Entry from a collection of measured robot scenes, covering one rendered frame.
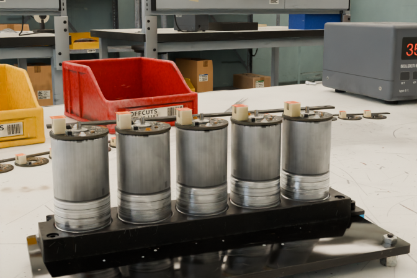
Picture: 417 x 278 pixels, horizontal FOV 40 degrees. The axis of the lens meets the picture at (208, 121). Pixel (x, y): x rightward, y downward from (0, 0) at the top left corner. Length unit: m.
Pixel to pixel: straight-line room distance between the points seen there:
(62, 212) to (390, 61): 0.52
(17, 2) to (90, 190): 2.34
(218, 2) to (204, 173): 2.73
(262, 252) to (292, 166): 0.05
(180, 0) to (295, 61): 3.39
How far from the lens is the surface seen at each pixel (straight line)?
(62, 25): 2.65
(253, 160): 0.27
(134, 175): 0.25
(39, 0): 2.59
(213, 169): 0.26
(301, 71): 6.19
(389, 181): 0.41
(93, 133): 0.25
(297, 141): 0.28
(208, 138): 0.26
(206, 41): 3.02
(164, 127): 0.25
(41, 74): 4.38
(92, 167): 0.24
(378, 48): 0.73
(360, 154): 0.47
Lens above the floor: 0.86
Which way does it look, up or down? 11 degrees down
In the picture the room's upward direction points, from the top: straight up
